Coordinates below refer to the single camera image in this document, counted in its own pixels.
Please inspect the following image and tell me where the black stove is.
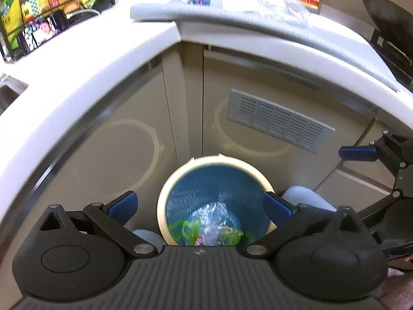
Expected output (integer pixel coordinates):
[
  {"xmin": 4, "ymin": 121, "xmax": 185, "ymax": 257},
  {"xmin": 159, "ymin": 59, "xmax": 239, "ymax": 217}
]
[{"xmin": 369, "ymin": 27, "xmax": 413, "ymax": 88}]

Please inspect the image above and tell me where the beige cabinet door with vent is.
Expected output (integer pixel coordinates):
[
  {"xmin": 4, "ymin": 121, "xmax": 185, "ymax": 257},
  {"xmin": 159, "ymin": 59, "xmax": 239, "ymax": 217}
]
[{"xmin": 203, "ymin": 47, "xmax": 378, "ymax": 201}]

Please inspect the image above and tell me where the white charging cable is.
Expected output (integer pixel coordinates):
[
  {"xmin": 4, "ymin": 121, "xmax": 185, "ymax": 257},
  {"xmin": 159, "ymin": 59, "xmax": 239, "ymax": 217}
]
[{"xmin": 66, "ymin": 8, "xmax": 101, "ymax": 26}]

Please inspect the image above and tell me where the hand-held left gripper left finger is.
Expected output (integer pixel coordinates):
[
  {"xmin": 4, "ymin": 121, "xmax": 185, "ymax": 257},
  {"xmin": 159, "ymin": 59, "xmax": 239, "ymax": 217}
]
[{"xmin": 39, "ymin": 190, "xmax": 159, "ymax": 259}]

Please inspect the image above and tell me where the clear plastic bag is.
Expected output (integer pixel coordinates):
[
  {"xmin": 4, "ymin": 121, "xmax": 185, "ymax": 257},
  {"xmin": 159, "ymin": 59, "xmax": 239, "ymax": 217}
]
[{"xmin": 223, "ymin": 0, "xmax": 311, "ymax": 28}]

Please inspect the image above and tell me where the beige corner filler panel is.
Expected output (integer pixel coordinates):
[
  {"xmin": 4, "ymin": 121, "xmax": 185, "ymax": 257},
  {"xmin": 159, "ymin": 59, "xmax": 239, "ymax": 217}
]
[{"xmin": 161, "ymin": 43, "xmax": 204, "ymax": 165}]

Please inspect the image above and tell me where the blue bin liner bag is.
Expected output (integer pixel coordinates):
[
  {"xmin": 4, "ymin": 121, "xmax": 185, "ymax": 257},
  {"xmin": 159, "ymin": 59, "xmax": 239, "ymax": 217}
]
[{"xmin": 166, "ymin": 165, "xmax": 272, "ymax": 246}]

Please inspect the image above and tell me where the green yellow snack wrapper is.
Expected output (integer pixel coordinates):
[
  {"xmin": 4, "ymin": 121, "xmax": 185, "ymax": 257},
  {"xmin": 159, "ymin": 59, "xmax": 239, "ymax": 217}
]
[{"xmin": 223, "ymin": 228, "xmax": 245, "ymax": 245}]

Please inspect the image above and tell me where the black wok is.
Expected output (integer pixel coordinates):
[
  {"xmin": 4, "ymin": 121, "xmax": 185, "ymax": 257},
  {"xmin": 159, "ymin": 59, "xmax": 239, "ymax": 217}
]
[{"xmin": 360, "ymin": 0, "xmax": 413, "ymax": 34}]

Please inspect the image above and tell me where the green yellow squeeze bottle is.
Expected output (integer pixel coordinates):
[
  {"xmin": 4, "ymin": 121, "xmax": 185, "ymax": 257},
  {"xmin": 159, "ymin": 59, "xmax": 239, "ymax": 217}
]
[{"xmin": 0, "ymin": 0, "xmax": 20, "ymax": 49}]

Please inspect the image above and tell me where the plain beige cabinet door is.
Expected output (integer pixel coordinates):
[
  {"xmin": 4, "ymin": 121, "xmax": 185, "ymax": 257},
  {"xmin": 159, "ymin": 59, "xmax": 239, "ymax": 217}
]
[{"xmin": 6, "ymin": 55, "xmax": 178, "ymax": 236}]

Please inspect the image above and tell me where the black smartphone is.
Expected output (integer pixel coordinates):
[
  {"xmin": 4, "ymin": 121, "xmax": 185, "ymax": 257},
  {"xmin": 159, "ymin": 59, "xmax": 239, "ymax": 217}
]
[{"xmin": 16, "ymin": 10, "xmax": 70, "ymax": 52}]

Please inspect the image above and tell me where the steel sink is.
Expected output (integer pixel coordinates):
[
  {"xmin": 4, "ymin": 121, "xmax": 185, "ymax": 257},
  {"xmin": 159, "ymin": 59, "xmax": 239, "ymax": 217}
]
[{"xmin": 0, "ymin": 73, "xmax": 29, "ymax": 117}]

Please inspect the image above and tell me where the cream round trash bin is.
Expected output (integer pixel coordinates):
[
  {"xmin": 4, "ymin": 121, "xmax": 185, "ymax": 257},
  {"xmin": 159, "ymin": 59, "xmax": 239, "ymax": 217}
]
[{"xmin": 157, "ymin": 153, "xmax": 278, "ymax": 247}]

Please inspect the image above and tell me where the metal vent grille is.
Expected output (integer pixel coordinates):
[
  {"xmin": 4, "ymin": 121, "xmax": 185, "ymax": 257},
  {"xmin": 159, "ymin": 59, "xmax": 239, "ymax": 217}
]
[{"xmin": 227, "ymin": 88, "xmax": 335, "ymax": 154}]

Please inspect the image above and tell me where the grey counter mat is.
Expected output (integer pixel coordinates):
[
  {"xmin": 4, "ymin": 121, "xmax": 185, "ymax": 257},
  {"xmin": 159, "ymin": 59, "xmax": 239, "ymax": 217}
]
[{"xmin": 130, "ymin": 0, "xmax": 401, "ymax": 92}]

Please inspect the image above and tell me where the pale blue grey slipper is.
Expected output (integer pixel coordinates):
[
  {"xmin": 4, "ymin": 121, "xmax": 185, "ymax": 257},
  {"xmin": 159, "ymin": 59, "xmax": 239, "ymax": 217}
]
[{"xmin": 281, "ymin": 185, "xmax": 338, "ymax": 212}]

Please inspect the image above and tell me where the green plastic wrapper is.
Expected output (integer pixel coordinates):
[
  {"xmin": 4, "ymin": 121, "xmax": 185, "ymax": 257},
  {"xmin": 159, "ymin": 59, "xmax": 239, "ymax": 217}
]
[{"xmin": 168, "ymin": 221, "xmax": 202, "ymax": 246}]

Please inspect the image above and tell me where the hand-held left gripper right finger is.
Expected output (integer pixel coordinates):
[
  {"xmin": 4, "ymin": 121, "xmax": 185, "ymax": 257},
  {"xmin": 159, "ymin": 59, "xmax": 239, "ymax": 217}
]
[{"xmin": 242, "ymin": 191, "xmax": 371, "ymax": 259}]

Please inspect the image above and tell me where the beige drawer front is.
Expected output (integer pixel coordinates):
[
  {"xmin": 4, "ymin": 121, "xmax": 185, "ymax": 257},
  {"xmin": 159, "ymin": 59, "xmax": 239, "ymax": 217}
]
[
  {"xmin": 314, "ymin": 168, "xmax": 396, "ymax": 209},
  {"xmin": 353, "ymin": 121, "xmax": 392, "ymax": 168}
]

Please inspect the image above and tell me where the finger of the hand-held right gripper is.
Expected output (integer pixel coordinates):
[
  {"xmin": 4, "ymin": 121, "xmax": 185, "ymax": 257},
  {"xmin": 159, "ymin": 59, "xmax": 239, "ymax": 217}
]
[
  {"xmin": 358, "ymin": 190, "xmax": 403, "ymax": 222},
  {"xmin": 338, "ymin": 131, "xmax": 413, "ymax": 198}
]

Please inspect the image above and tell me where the crumpled clear plastic wrapper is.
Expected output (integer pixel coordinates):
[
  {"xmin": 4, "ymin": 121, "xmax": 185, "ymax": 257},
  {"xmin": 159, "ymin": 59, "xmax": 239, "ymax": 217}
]
[{"xmin": 192, "ymin": 200, "xmax": 237, "ymax": 246}]

